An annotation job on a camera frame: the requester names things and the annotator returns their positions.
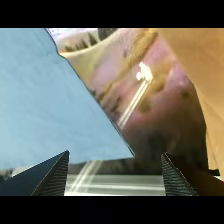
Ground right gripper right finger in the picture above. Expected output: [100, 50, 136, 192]
[161, 152, 224, 197]

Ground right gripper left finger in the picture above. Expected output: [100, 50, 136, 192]
[0, 150, 71, 197]

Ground blue garment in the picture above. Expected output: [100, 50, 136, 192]
[0, 28, 135, 170]

